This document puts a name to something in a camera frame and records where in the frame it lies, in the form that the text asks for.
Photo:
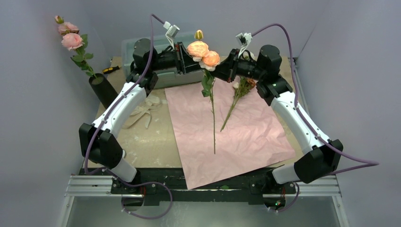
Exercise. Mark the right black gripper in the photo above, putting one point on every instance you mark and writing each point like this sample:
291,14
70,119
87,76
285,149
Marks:
234,61

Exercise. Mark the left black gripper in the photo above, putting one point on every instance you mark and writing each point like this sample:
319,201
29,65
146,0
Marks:
184,62

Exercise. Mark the peach rose stem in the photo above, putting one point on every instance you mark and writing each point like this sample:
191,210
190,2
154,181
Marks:
208,61

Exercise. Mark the beige printed ribbon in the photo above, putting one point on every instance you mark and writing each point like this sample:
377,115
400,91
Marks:
152,103

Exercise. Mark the purple wrapping paper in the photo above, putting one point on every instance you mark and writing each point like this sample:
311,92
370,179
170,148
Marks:
253,137

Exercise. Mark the pink rose stem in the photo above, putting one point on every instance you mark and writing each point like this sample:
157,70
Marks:
72,40

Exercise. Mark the artificial flower bunch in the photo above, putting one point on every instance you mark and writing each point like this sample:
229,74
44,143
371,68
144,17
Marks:
241,88

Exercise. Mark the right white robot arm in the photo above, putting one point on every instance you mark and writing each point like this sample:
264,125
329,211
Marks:
321,154

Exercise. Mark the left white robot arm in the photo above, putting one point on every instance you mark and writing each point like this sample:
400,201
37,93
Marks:
98,140

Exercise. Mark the black cylindrical vase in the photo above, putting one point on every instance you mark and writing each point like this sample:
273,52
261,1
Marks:
103,89

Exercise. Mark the green plastic toolbox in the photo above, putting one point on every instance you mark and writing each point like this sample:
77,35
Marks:
137,49

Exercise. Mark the yellow black screwdriver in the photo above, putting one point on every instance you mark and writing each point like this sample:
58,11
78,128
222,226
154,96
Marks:
110,70

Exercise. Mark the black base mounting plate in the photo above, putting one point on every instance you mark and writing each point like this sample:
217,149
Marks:
158,185

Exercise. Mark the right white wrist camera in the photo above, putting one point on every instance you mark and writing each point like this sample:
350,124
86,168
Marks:
244,40

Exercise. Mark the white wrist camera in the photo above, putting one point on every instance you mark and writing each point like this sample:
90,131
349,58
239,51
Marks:
171,32
244,40

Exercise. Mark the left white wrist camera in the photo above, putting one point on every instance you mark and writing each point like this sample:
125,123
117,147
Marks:
171,32

